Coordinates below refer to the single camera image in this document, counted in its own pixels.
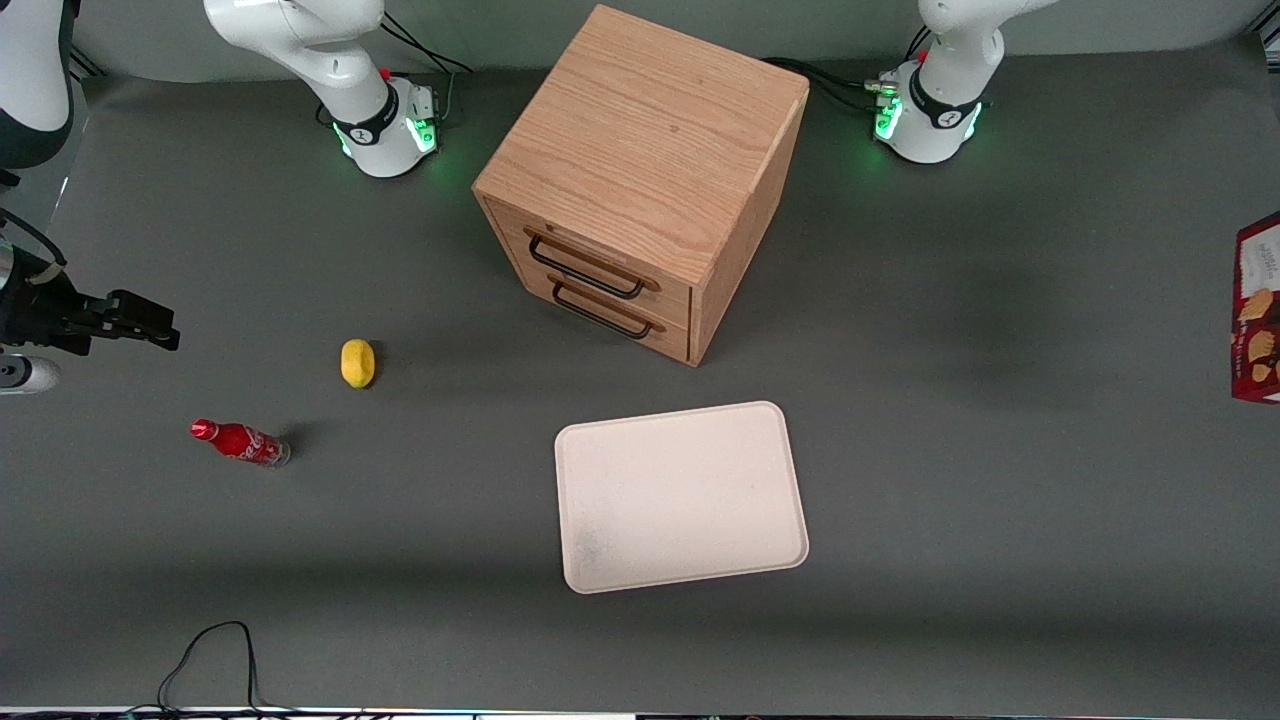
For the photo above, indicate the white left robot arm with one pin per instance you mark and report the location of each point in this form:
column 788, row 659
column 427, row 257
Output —
column 940, row 120

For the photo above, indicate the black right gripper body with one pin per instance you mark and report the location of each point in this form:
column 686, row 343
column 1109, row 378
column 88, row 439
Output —
column 38, row 311

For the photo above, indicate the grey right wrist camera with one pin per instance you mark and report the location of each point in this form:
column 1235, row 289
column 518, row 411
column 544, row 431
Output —
column 25, row 374

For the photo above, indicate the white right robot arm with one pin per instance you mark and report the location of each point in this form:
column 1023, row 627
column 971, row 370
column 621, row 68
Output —
column 300, row 30

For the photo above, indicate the beige rectangular tray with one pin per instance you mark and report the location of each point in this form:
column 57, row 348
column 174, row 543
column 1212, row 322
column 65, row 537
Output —
column 680, row 495

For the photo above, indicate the red cookie box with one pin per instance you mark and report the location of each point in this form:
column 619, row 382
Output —
column 1258, row 310

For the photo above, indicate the red cola bottle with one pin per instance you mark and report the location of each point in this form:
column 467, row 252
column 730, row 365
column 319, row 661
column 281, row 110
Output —
column 240, row 441

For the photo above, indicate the yellow lemon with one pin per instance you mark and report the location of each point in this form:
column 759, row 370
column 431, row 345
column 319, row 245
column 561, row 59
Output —
column 358, row 363

